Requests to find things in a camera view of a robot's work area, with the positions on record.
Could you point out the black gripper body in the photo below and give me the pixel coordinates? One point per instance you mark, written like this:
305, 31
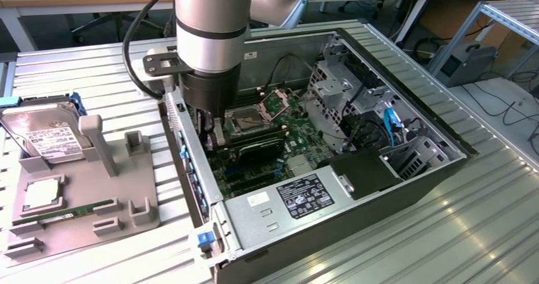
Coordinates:
211, 88

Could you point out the grey box appliance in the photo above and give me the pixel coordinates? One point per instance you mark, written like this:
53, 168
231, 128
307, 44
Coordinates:
471, 63

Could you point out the wrist camera with black bracket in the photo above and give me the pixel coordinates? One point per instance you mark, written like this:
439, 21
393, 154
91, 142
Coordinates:
161, 64

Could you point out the black plastic shroud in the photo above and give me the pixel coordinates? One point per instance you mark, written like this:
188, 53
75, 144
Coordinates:
361, 170

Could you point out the black expansion slot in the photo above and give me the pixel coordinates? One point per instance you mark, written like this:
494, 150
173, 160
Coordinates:
252, 183

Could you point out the blue disk bracket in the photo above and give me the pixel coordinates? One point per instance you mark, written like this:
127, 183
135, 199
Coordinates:
77, 102

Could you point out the aluminium profile frame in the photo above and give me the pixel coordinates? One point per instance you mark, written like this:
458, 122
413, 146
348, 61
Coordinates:
504, 15

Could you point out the open dark PC case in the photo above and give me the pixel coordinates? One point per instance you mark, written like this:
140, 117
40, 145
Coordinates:
379, 221

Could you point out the blue expansion slot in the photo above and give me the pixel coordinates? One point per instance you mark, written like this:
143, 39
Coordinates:
232, 171

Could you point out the graphics card with black shroud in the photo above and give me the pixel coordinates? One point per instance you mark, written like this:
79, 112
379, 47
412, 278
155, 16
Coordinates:
260, 153

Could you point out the silver drive cage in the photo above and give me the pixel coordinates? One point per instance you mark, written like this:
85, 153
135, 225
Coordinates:
332, 88

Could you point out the grey parts rack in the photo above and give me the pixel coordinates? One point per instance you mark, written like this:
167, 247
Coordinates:
84, 189

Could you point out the CPU socket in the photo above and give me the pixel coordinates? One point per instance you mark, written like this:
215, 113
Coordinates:
248, 123

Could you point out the silver power supply unit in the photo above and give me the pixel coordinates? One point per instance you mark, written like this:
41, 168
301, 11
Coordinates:
260, 224

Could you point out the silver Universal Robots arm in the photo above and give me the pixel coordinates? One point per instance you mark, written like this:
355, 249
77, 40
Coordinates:
211, 12

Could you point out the black office chair base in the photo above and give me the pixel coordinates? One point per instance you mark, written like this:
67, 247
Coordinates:
105, 22
349, 4

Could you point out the silver hard disk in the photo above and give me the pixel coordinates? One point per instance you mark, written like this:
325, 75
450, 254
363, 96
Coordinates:
45, 132

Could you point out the blue card clip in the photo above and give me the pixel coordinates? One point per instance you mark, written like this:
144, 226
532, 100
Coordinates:
183, 151

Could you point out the dark RAM stick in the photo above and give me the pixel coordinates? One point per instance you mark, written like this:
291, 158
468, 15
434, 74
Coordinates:
256, 138

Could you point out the blue case latch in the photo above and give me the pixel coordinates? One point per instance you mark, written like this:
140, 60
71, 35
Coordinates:
204, 237

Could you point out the green motherboard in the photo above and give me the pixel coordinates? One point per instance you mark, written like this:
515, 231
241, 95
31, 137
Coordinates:
311, 135

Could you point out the silver chipset heatsink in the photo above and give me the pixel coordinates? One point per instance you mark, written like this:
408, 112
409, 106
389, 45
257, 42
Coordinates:
299, 164

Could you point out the green RAM stick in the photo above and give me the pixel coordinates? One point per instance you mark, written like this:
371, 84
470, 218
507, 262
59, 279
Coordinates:
63, 215

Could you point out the metal socket cover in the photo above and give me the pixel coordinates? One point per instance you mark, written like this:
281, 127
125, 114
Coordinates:
273, 104

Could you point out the silver CPU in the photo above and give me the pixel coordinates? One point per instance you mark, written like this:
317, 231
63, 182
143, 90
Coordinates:
41, 194

